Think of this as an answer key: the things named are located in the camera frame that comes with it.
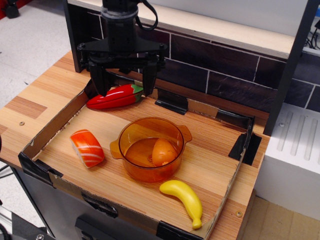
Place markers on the red toy chili pepper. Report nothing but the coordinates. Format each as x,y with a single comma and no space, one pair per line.
118,97

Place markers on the salmon sushi toy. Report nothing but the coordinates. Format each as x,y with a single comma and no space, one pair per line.
87,148

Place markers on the orange toy carrot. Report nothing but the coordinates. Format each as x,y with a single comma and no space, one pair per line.
163,152

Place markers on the yellow toy banana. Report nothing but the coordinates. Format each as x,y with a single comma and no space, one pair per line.
188,197

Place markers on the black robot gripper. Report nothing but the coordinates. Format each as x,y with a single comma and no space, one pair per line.
123,48

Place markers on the dark brick backsplash shelf unit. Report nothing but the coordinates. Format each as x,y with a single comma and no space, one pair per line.
241,69

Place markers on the cardboard fence with black tape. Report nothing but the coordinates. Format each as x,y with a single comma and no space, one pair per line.
105,198

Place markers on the white grooved side panel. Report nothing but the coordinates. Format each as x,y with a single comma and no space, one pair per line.
289,175

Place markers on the orange transparent plastic pot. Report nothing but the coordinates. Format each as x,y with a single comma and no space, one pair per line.
135,145

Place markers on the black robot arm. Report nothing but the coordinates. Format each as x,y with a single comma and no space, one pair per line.
120,5

